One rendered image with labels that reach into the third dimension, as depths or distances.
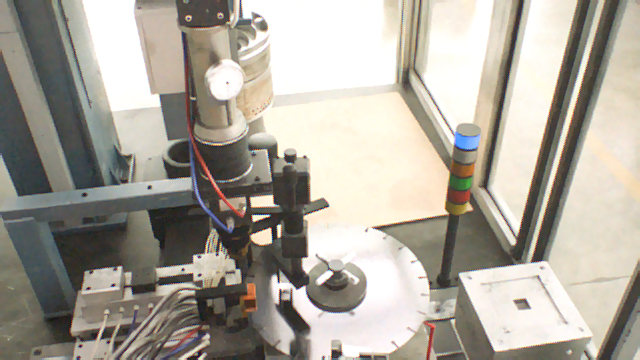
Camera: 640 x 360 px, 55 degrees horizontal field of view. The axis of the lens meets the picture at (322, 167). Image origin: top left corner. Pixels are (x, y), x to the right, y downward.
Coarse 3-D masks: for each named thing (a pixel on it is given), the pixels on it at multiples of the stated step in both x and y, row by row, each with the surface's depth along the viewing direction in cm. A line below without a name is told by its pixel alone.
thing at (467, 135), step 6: (462, 126) 111; (468, 126) 111; (474, 126) 111; (456, 132) 111; (462, 132) 110; (468, 132) 110; (474, 132) 110; (456, 138) 111; (462, 138) 110; (468, 138) 109; (474, 138) 109; (456, 144) 112; (462, 144) 110; (468, 144) 110; (474, 144) 110
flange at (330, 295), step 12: (324, 264) 112; (348, 264) 112; (312, 276) 109; (360, 276) 109; (312, 288) 107; (324, 288) 107; (336, 288) 106; (348, 288) 107; (360, 288) 107; (312, 300) 106; (324, 300) 105; (336, 300) 105; (348, 300) 105; (360, 300) 106
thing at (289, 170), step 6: (288, 168) 83; (294, 168) 83; (288, 174) 83; (294, 174) 83; (288, 180) 83; (294, 180) 84; (288, 186) 84; (294, 186) 84; (288, 192) 85; (294, 192) 86; (288, 198) 86; (294, 198) 86; (288, 204) 87; (294, 204) 87; (294, 210) 87
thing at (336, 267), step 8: (320, 256) 108; (352, 256) 108; (328, 264) 106; (336, 264) 106; (344, 264) 106; (328, 272) 105; (336, 272) 105; (344, 272) 105; (320, 280) 103; (336, 280) 106; (352, 280) 104
